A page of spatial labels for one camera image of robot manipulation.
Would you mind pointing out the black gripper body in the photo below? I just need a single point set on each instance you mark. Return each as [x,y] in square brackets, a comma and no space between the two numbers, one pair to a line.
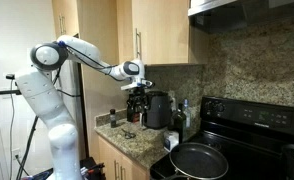
[136,101]

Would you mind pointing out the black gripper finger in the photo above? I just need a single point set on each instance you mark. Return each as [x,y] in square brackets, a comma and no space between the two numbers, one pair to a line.
[141,119]
[129,116]

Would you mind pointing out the metal scissors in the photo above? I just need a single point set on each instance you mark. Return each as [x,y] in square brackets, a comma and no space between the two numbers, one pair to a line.
[129,135]

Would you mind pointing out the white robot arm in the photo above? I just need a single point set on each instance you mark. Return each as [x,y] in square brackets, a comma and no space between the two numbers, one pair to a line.
[38,90]

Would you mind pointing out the black air fryer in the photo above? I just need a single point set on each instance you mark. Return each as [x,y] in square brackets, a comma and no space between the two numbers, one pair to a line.
[158,111]

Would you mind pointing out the dark spice bottle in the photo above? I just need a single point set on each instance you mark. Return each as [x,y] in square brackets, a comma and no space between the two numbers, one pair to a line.
[112,118]

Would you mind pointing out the white blue salt box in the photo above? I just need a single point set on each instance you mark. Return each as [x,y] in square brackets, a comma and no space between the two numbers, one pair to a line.
[171,139]

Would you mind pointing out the dark green oil bottle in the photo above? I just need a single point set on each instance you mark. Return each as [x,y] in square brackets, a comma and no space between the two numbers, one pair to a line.
[180,122]

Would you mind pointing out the clear plastic bottle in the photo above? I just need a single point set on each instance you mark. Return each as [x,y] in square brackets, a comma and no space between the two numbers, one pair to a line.
[187,113]

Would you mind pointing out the wooden lower cabinet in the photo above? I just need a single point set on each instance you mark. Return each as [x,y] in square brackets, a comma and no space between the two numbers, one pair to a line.
[119,166]

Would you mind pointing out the wooden cabinet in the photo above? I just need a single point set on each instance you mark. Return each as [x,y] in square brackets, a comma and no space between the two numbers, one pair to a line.
[156,31]
[119,166]

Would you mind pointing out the black base box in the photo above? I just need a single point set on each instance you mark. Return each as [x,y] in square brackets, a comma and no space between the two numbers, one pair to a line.
[91,170]

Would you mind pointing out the black frying pan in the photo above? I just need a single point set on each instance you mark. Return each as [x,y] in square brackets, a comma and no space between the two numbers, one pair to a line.
[197,161]

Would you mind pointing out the wooden upper cabinet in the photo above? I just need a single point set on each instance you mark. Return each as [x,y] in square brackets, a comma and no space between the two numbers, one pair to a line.
[156,31]

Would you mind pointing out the range hood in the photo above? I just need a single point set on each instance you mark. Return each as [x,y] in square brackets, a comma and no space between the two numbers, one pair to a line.
[217,16]

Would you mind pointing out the black stove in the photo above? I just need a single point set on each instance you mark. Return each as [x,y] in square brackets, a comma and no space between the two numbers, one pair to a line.
[249,134]

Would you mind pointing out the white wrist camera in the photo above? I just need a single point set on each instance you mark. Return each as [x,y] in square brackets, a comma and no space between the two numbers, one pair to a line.
[143,83]

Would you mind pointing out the wall power outlet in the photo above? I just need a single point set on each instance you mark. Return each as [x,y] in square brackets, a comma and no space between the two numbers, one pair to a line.
[16,153]

